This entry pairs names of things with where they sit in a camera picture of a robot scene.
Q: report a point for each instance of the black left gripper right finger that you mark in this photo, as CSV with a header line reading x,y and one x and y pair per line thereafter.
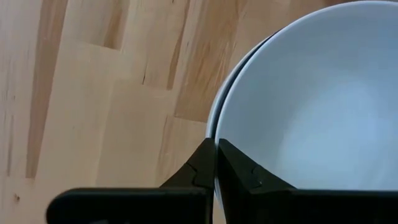
x,y
280,208

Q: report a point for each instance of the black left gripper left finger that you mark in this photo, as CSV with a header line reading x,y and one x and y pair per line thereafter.
x,y
140,205

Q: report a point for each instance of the medium white bowl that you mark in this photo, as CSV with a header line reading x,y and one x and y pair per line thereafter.
x,y
311,109

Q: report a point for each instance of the wide white bowl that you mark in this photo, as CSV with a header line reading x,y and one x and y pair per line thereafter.
x,y
209,126

